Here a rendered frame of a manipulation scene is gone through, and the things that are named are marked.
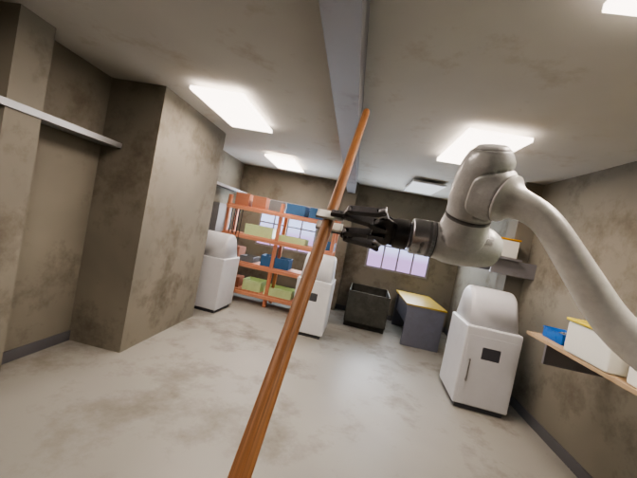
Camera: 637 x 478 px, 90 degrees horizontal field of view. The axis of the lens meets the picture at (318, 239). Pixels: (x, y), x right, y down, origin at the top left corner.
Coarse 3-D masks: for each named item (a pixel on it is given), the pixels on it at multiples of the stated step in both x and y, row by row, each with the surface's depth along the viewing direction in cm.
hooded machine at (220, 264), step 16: (208, 240) 599; (224, 240) 597; (208, 256) 590; (224, 256) 591; (208, 272) 589; (224, 272) 594; (208, 288) 590; (224, 288) 608; (208, 304) 590; (224, 304) 623
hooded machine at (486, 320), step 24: (480, 288) 435; (456, 312) 478; (480, 312) 417; (504, 312) 414; (456, 336) 444; (480, 336) 405; (504, 336) 400; (456, 360) 424; (480, 360) 405; (504, 360) 400; (456, 384) 410; (480, 384) 405; (504, 384) 400; (480, 408) 406; (504, 408) 400
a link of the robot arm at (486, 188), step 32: (480, 160) 64; (512, 160) 63; (480, 192) 65; (512, 192) 62; (480, 224) 70; (544, 224) 58; (576, 256) 56; (576, 288) 56; (608, 288) 54; (608, 320) 53
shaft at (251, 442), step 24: (360, 120) 129; (336, 192) 90; (312, 264) 69; (312, 288) 66; (288, 312) 61; (288, 336) 56; (288, 360) 54; (264, 384) 50; (264, 408) 47; (264, 432) 46; (240, 456) 42
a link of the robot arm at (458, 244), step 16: (448, 224) 73; (464, 224) 70; (448, 240) 73; (464, 240) 72; (480, 240) 71; (496, 240) 73; (432, 256) 77; (448, 256) 75; (464, 256) 73; (480, 256) 73; (496, 256) 73
